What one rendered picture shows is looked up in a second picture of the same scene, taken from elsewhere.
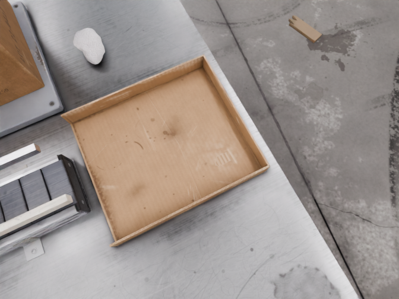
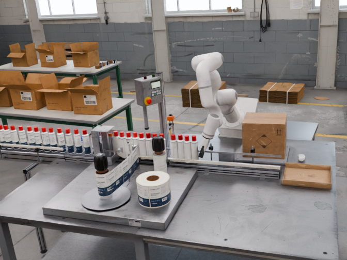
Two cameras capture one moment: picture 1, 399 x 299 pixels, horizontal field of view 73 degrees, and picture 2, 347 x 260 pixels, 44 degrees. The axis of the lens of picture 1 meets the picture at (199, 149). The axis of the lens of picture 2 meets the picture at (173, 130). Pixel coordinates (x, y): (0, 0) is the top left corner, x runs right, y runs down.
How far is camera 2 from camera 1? 2.62 m
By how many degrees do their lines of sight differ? 58
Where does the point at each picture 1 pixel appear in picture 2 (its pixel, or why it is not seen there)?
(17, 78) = (281, 152)
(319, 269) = (330, 204)
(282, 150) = not seen: outside the picture
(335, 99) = not seen: outside the picture
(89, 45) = (301, 157)
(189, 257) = (297, 191)
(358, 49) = not seen: outside the picture
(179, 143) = (311, 178)
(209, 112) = (324, 176)
